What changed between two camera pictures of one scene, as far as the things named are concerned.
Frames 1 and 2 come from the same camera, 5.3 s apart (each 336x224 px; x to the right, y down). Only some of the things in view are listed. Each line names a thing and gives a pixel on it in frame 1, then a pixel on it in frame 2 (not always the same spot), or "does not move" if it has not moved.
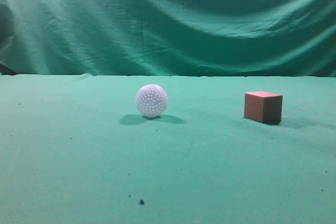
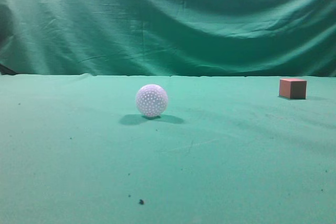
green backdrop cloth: (276, 24) does not move
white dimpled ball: (152, 100) does not move
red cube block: (263, 106) → (293, 88)
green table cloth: (74, 149) does not move
